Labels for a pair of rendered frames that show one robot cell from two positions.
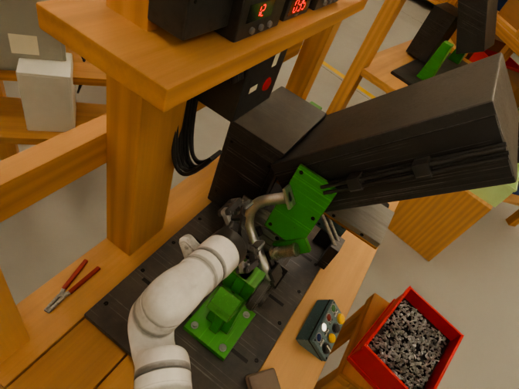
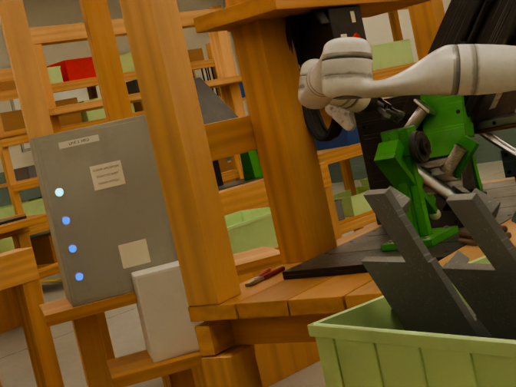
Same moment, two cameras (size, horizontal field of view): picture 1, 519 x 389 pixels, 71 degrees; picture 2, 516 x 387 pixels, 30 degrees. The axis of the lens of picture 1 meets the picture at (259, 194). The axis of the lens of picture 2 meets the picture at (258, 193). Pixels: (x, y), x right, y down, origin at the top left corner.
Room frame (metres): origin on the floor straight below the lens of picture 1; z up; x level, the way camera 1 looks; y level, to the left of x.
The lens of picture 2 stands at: (-1.76, -0.57, 1.27)
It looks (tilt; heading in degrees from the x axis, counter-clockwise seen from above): 5 degrees down; 22
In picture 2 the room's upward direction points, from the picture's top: 12 degrees counter-clockwise
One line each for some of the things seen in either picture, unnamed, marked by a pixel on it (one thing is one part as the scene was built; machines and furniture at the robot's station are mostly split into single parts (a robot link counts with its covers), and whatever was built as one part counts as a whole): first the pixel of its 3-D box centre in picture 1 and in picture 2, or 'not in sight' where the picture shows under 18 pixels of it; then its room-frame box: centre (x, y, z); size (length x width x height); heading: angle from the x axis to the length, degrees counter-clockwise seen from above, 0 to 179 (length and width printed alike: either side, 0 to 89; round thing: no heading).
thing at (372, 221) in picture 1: (329, 193); (489, 124); (0.85, -0.19, 1.11); 0.39 x 0.16 x 0.03; 76
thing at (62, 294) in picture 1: (70, 285); (262, 276); (0.37, 0.34, 0.89); 0.16 x 0.05 x 0.01; 174
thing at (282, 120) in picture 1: (266, 157); (417, 152); (0.93, 0.03, 1.07); 0.30 x 0.18 x 0.34; 166
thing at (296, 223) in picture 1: (304, 201); (448, 113); (0.71, -0.12, 1.17); 0.13 x 0.12 x 0.20; 166
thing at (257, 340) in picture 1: (266, 232); (459, 216); (0.79, -0.08, 0.89); 1.10 x 0.42 x 0.02; 166
